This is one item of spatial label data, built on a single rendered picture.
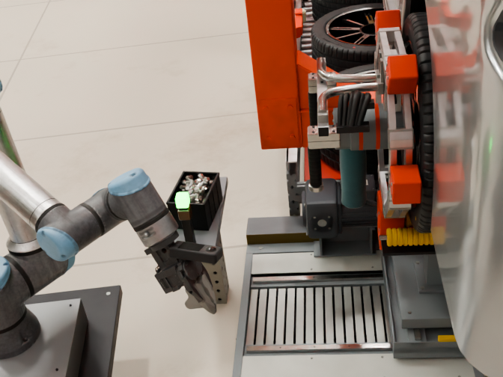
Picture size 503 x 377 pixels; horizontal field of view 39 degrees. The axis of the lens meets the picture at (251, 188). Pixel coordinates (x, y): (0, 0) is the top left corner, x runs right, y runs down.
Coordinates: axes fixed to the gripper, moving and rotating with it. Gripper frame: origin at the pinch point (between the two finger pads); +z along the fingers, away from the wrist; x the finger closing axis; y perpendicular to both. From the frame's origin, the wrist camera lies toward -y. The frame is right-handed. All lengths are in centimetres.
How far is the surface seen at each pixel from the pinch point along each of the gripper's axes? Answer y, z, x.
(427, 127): -52, -7, -49
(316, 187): -14, -3, -57
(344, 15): 3, -37, -257
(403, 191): -40, 5, -44
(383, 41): -47, -30, -73
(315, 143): -22, -15, -53
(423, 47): -58, -24, -61
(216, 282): 58, 24, -96
